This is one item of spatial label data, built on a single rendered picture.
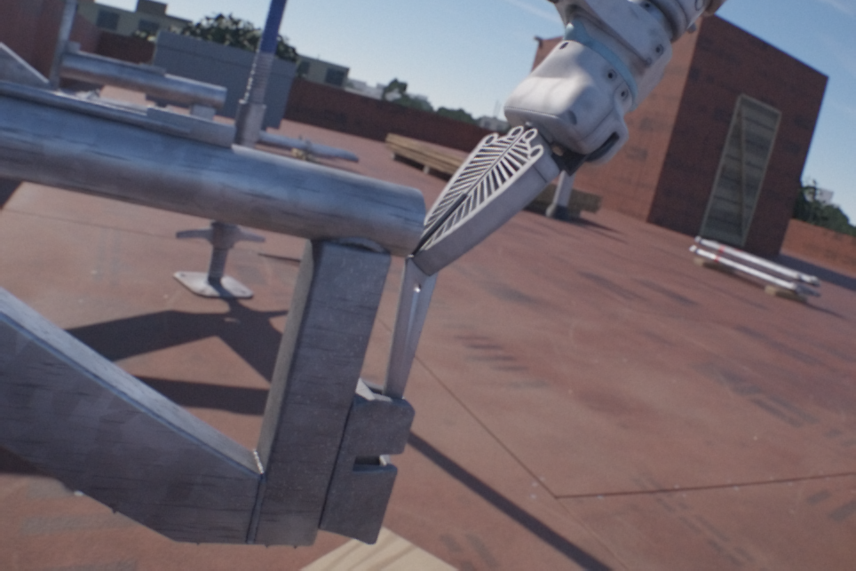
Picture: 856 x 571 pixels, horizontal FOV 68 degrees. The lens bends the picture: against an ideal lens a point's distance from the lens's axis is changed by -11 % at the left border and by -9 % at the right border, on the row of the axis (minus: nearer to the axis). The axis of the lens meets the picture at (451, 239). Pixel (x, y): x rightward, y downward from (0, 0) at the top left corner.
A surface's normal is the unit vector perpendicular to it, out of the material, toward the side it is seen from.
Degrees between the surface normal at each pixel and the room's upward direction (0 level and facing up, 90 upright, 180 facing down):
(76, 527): 0
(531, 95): 66
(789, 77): 90
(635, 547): 0
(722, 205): 90
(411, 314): 90
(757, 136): 90
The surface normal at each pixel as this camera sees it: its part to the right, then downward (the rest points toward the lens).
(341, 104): 0.42, 0.25
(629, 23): 0.05, -0.11
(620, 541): 0.26, -0.96
